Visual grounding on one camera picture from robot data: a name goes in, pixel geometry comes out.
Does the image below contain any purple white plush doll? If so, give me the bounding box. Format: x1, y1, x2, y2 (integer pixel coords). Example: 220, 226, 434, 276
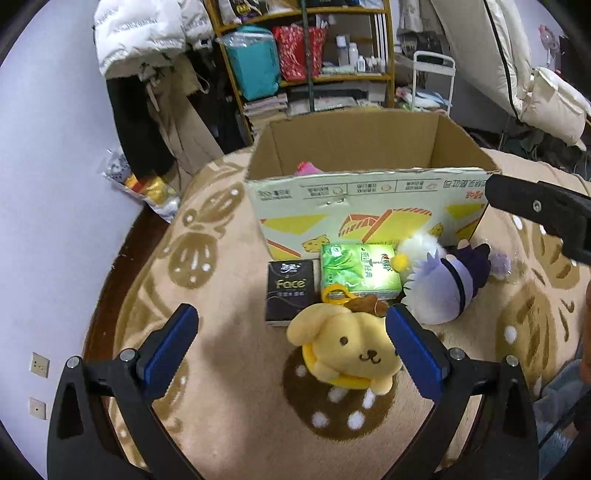
391, 233, 491, 325

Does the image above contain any yellow dog plush toy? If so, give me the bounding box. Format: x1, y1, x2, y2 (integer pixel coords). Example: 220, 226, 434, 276
287, 295, 402, 395

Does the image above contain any black Face tissue pack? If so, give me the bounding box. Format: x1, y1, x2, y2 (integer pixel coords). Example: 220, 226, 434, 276
264, 259, 318, 326

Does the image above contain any cream pillow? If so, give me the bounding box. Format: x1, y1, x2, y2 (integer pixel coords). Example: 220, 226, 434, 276
520, 67, 590, 151

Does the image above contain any cream upright mattress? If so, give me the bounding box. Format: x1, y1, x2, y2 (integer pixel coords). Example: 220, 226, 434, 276
432, 0, 533, 119

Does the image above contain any white rolling cart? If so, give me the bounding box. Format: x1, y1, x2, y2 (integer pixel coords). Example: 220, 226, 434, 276
394, 50, 457, 117

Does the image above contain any green tissue pack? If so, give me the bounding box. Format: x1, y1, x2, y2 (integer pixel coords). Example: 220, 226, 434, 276
320, 244, 403, 300

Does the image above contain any open cardboard box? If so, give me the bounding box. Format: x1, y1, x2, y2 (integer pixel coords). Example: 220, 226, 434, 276
245, 108, 498, 260

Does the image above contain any plastic bag of toys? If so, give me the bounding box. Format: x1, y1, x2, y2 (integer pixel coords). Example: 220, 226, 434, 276
100, 150, 180, 223

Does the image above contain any pink plush in box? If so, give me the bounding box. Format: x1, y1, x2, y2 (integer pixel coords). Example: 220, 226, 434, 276
294, 162, 322, 176

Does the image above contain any wooden shelf unit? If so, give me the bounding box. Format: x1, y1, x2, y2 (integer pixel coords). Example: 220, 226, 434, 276
205, 1, 394, 144

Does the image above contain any stack of books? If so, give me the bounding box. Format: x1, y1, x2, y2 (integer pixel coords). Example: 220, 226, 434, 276
243, 93, 288, 127

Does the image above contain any red patterned gift bag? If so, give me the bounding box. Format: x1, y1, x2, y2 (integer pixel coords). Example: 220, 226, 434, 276
271, 24, 327, 82

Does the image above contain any teal bag on shelf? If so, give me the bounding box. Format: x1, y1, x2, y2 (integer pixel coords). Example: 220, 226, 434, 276
217, 26, 280, 101

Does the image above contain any beige hanging coat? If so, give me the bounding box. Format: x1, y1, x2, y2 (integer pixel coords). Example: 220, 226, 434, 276
145, 55, 223, 181

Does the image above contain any white puffer jacket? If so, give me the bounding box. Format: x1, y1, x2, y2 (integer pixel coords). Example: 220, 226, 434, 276
93, 0, 214, 79

